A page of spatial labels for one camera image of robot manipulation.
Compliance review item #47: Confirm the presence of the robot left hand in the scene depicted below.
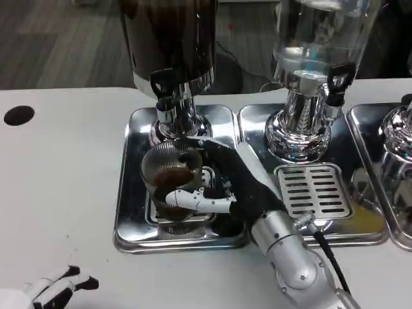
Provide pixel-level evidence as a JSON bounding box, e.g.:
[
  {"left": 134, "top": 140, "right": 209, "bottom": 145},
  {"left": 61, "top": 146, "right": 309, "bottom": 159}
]
[{"left": 12, "top": 265, "right": 100, "bottom": 309}]

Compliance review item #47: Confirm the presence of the chrome drink dispenser base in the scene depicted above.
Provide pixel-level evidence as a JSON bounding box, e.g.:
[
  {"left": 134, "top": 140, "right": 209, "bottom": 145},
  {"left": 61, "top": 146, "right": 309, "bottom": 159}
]
[{"left": 378, "top": 95, "right": 412, "bottom": 181}]

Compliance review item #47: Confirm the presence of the thin black floor cable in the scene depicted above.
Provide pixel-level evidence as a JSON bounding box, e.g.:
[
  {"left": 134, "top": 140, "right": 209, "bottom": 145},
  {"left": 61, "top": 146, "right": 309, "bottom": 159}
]
[{"left": 217, "top": 41, "right": 274, "bottom": 80}]

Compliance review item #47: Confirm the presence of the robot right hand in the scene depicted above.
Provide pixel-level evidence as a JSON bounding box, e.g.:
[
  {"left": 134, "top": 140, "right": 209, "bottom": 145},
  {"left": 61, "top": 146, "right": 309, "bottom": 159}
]
[{"left": 164, "top": 136, "right": 288, "bottom": 226}]

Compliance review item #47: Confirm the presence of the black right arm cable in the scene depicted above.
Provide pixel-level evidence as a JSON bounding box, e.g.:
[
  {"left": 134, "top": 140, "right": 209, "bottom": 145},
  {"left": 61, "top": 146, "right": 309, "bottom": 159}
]
[{"left": 294, "top": 214, "right": 352, "bottom": 295}]

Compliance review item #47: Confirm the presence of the steel drip tray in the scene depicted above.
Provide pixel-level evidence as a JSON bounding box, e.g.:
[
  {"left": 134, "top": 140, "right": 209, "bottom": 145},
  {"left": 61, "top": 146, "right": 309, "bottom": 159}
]
[
  {"left": 237, "top": 103, "right": 392, "bottom": 247},
  {"left": 113, "top": 106, "right": 255, "bottom": 255},
  {"left": 346, "top": 103, "right": 412, "bottom": 252}
]

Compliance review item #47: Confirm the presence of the dark coffee drink dispenser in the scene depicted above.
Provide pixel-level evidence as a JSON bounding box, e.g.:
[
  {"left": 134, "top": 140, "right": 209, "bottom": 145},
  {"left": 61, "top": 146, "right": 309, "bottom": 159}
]
[{"left": 118, "top": 0, "right": 220, "bottom": 146}]

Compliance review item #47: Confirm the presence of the clear water drink dispenser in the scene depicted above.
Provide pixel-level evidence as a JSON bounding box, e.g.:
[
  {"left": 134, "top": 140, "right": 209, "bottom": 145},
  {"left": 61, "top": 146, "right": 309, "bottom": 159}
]
[{"left": 265, "top": 0, "right": 382, "bottom": 162}]

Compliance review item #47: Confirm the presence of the clear ribbed glass cup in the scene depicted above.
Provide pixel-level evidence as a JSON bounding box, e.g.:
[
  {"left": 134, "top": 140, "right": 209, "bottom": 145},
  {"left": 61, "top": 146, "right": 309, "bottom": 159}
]
[{"left": 140, "top": 143, "right": 204, "bottom": 233}]

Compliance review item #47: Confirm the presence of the black round counter hole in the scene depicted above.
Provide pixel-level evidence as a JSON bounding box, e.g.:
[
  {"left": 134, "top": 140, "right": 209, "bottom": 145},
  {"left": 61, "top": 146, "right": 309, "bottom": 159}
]
[{"left": 3, "top": 105, "right": 35, "bottom": 126}]

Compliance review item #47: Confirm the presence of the black-handled chrome tap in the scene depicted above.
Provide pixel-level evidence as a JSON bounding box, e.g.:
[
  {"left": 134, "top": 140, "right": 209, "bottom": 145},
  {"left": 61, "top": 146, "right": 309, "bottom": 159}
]
[
  {"left": 149, "top": 69, "right": 177, "bottom": 122},
  {"left": 324, "top": 63, "right": 355, "bottom": 118}
]

